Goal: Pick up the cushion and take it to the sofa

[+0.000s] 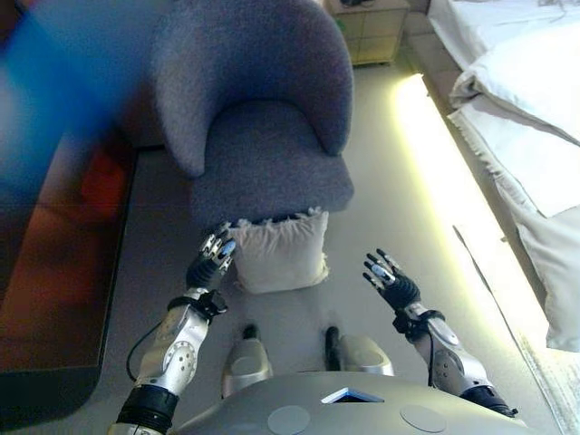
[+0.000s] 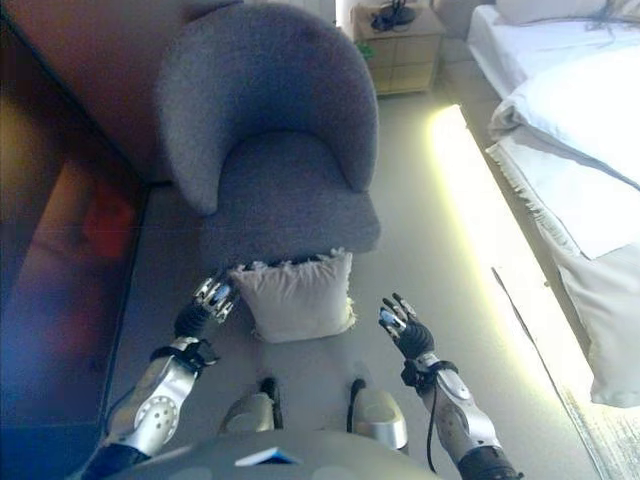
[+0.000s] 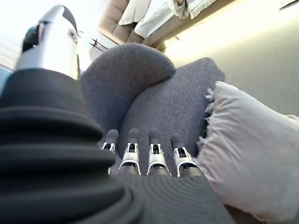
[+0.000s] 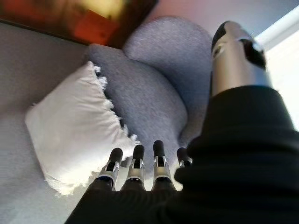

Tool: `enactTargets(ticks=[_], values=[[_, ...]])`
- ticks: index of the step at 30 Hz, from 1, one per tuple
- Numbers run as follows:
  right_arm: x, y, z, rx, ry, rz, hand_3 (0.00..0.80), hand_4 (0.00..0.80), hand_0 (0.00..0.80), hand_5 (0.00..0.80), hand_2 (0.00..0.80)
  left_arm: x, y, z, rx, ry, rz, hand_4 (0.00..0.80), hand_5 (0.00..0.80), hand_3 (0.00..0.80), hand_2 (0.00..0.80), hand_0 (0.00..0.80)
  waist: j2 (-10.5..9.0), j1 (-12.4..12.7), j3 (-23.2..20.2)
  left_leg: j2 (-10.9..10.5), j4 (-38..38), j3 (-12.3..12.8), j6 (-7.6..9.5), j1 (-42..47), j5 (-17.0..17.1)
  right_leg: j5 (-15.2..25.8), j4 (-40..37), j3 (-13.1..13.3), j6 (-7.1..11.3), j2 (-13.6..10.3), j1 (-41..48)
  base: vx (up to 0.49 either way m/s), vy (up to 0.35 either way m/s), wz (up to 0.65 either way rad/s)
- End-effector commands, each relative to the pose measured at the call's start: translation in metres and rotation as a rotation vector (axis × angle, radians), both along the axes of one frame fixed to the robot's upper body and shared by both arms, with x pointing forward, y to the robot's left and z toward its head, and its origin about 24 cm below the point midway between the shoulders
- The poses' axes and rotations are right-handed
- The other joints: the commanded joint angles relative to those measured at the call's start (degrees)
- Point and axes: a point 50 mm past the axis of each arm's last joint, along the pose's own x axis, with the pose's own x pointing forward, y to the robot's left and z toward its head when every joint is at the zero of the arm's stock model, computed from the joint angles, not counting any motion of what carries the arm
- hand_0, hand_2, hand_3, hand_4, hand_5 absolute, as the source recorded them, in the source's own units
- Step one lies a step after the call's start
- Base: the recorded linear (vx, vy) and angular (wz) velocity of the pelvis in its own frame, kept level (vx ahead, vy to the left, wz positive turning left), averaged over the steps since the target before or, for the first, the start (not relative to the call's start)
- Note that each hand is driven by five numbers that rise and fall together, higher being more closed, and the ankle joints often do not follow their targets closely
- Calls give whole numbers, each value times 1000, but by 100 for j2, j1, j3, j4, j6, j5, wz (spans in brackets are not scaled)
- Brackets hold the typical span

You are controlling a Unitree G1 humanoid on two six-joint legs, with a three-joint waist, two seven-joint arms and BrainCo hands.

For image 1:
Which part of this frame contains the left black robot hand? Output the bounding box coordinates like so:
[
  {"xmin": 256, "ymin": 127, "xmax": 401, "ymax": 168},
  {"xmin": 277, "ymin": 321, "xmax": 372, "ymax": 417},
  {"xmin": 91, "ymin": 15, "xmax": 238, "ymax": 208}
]
[{"xmin": 185, "ymin": 220, "xmax": 239, "ymax": 292}]

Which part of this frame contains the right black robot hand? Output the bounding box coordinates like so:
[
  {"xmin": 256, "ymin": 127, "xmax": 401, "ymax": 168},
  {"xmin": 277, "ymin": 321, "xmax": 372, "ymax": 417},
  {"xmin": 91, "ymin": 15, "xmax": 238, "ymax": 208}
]
[{"xmin": 361, "ymin": 247, "xmax": 423, "ymax": 310}]

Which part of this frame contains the white fringed cushion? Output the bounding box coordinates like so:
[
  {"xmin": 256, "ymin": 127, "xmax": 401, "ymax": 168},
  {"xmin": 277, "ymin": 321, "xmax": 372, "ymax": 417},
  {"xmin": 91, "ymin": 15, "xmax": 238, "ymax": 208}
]
[{"xmin": 228, "ymin": 206, "xmax": 332, "ymax": 295}]

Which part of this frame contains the right silver robot leg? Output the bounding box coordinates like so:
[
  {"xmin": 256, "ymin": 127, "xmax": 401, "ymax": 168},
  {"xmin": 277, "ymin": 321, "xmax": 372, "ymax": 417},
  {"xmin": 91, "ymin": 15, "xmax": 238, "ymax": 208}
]
[{"xmin": 324, "ymin": 325, "xmax": 395, "ymax": 378}]

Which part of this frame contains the silver robot torso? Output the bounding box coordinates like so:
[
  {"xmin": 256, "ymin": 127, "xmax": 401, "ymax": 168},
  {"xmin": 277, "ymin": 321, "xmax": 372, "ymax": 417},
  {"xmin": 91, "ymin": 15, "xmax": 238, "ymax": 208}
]
[{"xmin": 174, "ymin": 371, "xmax": 531, "ymax": 435}]

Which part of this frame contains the grey fabric armchair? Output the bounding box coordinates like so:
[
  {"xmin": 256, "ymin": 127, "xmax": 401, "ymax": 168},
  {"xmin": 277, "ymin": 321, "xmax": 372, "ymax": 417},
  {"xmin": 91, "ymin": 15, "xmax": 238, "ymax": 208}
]
[{"xmin": 151, "ymin": 0, "xmax": 355, "ymax": 228}]

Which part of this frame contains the glossy dark cabinet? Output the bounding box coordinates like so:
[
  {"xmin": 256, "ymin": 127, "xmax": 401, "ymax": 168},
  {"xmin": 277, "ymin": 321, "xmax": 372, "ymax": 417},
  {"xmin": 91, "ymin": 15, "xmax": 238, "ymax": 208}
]
[{"xmin": 0, "ymin": 0, "xmax": 151, "ymax": 431}]

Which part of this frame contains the grey white patterned rug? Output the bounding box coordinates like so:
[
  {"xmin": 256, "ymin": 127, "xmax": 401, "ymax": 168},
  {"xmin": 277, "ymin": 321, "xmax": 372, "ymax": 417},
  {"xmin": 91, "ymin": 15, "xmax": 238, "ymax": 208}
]
[{"xmin": 520, "ymin": 334, "xmax": 580, "ymax": 435}]

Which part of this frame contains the bed with white duvet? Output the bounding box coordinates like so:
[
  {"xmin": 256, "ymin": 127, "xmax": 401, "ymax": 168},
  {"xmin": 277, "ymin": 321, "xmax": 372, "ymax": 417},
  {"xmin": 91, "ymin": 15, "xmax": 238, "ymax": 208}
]
[{"xmin": 407, "ymin": 0, "xmax": 580, "ymax": 353}]

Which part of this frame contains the beige wooden nightstand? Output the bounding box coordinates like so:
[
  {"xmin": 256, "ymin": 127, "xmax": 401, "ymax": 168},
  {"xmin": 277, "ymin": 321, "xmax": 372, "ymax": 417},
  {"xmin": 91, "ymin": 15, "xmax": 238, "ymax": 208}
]
[{"xmin": 333, "ymin": 0, "xmax": 409, "ymax": 67}]

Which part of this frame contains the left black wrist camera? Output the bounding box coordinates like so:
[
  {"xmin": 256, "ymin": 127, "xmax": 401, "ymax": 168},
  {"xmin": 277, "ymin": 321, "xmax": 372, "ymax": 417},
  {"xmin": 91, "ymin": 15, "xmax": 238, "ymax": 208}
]
[{"xmin": 198, "ymin": 292, "xmax": 228, "ymax": 321}]

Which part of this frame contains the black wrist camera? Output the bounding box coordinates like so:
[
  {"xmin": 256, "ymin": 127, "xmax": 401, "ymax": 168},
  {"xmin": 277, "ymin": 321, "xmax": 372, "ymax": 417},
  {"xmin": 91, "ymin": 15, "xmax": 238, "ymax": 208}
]
[
  {"xmin": 391, "ymin": 314, "xmax": 421, "ymax": 339},
  {"xmin": 198, "ymin": 292, "xmax": 228, "ymax": 321}
]

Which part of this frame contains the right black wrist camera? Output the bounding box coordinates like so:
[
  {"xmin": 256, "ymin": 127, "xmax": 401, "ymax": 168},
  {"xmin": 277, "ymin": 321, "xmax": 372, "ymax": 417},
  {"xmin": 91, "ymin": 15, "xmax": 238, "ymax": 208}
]
[{"xmin": 391, "ymin": 314, "xmax": 421, "ymax": 339}]

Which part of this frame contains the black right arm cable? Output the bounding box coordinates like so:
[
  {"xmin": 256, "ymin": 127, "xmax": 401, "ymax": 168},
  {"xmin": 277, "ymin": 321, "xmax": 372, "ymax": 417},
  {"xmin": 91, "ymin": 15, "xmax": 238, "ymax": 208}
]
[{"xmin": 423, "ymin": 324, "xmax": 437, "ymax": 387}]

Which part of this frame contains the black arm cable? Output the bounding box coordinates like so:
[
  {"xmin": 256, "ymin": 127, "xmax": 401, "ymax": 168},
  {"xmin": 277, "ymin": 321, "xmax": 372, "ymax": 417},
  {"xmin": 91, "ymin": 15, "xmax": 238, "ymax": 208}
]
[
  {"xmin": 423, "ymin": 324, "xmax": 437, "ymax": 387},
  {"xmin": 126, "ymin": 316, "xmax": 169, "ymax": 382}
]

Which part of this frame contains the thin black floor cable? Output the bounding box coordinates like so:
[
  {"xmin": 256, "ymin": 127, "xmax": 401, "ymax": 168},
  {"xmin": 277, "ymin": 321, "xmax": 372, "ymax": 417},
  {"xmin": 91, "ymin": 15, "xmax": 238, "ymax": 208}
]
[{"xmin": 452, "ymin": 225, "xmax": 541, "ymax": 366}]

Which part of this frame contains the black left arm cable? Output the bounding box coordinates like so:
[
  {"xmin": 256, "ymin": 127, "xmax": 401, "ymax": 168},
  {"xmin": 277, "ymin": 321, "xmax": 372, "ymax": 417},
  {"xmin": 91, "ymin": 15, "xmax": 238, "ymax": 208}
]
[{"xmin": 126, "ymin": 316, "xmax": 169, "ymax": 382}]

